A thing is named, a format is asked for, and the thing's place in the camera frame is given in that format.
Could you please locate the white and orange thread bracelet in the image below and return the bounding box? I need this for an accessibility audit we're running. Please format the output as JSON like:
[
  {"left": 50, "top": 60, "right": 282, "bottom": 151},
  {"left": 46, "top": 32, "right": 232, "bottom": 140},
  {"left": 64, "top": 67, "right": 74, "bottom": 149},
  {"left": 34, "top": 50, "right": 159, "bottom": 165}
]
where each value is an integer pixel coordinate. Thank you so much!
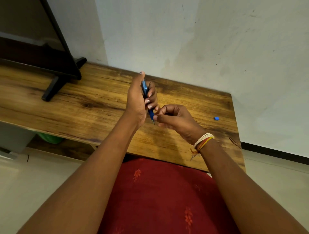
[{"left": 190, "top": 133, "right": 215, "bottom": 161}]

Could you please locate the person's left forearm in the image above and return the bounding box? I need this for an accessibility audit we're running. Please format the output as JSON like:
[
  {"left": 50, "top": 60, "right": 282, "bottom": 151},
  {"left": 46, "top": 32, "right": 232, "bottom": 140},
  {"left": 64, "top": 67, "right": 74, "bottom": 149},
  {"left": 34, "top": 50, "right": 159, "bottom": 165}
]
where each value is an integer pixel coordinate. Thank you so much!
[{"left": 16, "top": 111, "right": 146, "bottom": 234}]

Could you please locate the green plastic container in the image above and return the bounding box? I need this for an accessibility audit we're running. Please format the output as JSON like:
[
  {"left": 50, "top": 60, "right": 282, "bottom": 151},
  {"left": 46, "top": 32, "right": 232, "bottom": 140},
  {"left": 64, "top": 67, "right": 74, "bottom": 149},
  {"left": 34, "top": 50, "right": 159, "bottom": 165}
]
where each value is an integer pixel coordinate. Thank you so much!
[{"left": 37, "top": 132, "right": 65, "bottom": 145}]

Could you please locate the black television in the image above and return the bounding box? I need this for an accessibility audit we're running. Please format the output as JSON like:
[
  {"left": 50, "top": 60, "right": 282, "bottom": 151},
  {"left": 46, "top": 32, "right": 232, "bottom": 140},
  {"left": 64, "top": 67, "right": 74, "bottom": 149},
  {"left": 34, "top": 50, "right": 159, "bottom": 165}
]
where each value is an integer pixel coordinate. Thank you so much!
[{"left": 0, "top": 0, "right": 82, "bottom": 81}]

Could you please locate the person's left hand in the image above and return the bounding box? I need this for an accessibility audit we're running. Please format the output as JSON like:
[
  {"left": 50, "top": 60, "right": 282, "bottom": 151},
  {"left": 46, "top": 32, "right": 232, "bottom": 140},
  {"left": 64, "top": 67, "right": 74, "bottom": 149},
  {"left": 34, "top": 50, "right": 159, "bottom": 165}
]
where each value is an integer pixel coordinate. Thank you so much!
[{"left": 124, "top": 71, "right": 160, "bottom": 128}]

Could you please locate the blue pen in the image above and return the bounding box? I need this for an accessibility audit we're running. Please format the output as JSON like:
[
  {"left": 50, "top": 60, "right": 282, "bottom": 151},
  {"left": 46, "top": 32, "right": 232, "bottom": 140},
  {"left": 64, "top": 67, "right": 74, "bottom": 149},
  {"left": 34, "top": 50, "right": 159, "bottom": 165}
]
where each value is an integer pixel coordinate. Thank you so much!
[{"left": 141, "top": 79, "right": 155, "bottom": 125}]

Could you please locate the person's right hand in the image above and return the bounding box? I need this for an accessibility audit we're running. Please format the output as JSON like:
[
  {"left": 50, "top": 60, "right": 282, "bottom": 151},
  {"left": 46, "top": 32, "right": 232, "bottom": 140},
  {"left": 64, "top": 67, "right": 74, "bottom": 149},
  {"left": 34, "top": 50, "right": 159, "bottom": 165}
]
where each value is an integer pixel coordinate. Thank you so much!
[{"left": 153, "top": 104, "right": 211, "bottom": 145}]

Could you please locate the black television stand foot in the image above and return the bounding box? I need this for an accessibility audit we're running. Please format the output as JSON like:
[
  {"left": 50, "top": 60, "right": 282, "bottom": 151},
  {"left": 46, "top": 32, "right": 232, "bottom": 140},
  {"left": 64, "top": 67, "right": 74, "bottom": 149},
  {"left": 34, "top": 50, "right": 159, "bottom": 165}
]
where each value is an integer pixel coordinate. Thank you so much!
[{"left": 41, "top": 57, "right": 87, "bottom": 102}]

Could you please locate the person's right forearm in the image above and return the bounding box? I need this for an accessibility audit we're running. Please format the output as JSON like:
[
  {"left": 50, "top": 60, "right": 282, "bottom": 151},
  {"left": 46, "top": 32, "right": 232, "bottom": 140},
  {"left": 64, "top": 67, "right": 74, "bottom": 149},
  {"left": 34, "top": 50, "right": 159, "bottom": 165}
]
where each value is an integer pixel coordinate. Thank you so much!
[{"left": 198, "top": 139, "right": 309, "bottom": 234}]

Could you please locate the grey box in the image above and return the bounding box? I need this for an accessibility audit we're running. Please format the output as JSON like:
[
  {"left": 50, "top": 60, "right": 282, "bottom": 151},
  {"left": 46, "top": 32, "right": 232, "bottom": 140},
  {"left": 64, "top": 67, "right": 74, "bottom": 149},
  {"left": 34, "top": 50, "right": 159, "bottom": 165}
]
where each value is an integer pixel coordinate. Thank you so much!
[{"left": 0, "top": 121, "right": 37, "bottom": 155}]

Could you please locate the red patterned garment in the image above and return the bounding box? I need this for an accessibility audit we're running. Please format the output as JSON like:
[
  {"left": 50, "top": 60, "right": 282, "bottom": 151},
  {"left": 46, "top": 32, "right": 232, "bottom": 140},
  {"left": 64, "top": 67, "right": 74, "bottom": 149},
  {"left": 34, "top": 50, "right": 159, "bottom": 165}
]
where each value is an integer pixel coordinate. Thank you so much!
[{"left": 98, "top": 158, "right": 240, "bottom": 234}]

